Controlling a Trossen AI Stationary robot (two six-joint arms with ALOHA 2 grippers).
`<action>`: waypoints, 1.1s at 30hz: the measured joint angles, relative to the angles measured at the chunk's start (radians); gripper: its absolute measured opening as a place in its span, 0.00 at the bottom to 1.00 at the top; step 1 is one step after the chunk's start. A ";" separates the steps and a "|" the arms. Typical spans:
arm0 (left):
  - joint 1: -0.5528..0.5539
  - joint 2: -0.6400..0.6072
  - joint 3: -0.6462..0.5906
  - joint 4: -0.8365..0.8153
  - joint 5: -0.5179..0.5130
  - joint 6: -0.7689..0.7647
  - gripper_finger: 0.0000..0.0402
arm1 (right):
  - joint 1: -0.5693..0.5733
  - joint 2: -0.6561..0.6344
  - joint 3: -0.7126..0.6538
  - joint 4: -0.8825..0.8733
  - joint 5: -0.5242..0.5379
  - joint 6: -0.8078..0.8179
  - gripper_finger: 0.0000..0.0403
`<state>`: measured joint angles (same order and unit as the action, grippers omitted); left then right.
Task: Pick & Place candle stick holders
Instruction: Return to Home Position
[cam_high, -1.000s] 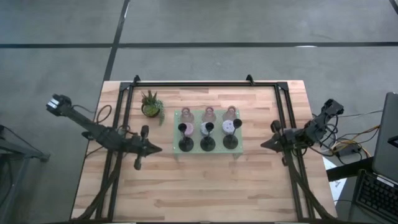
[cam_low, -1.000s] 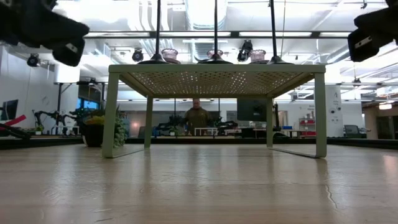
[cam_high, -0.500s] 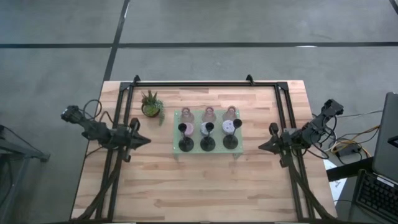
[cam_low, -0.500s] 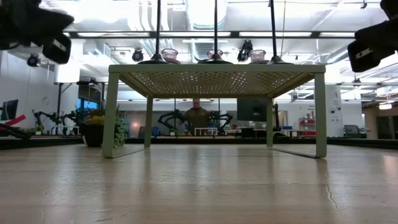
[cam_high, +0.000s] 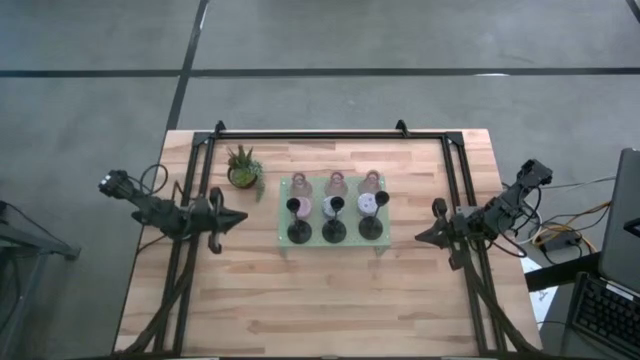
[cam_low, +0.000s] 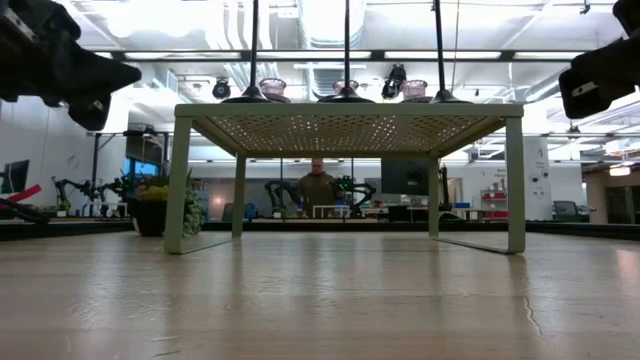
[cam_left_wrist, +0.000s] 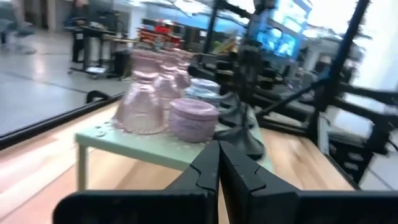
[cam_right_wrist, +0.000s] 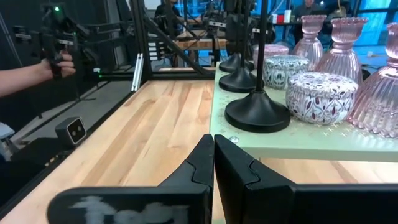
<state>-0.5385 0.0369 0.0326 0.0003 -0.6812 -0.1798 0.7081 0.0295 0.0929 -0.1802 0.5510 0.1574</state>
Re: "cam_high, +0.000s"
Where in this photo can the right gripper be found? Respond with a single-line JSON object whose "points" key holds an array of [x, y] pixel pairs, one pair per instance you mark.
{"points": [[465, 227]]}

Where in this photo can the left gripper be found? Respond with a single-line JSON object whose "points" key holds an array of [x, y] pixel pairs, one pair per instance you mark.
{"points": [[200, 217]]}

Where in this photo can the pink ribbed glass candle holder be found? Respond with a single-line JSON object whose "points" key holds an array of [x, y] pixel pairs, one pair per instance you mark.
{"points": [[336, 185], [301, 186], [372, 182]]}

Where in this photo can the dark saucer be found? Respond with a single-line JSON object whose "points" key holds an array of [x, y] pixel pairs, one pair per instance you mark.
{"points": [[328, 207]]}

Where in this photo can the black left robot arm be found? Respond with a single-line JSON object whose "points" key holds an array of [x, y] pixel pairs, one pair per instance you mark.
{"points": [[150, 210]]}

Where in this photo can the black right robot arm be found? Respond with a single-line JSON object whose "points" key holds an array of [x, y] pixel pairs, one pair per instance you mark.
{"points": [[505, 205]]}

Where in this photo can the potted green succulent plant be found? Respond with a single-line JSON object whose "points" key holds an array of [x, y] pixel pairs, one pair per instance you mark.
{"points": [[244, 175]]}

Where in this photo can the green perforated metal shelf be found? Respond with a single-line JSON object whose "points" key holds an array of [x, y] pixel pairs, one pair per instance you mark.
{"points": [[350, 241]]}

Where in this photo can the white paper sheet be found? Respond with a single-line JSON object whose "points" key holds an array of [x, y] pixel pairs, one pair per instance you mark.
{"points": [[537, 297]]}

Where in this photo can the black power adapter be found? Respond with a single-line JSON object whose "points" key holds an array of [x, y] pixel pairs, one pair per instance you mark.
{"points": [[560, 243]]}

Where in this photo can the grey open laptop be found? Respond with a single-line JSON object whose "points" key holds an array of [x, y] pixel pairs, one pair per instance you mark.
{"points": [[622, 220]]}

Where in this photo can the grey metal stand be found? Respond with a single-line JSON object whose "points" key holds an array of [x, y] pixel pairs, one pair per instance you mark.
{"points": [[35, 245]]}

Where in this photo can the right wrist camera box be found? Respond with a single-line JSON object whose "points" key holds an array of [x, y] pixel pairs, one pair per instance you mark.
{"points": [[466, 210]]}

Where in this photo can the black frame clamp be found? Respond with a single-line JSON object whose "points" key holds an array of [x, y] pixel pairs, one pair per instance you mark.
{"points": [[401, 127], [220, 126]]}

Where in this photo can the black aluminium table frame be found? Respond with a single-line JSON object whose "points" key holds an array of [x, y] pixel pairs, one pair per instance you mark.
{"points": [[320, 135]]}

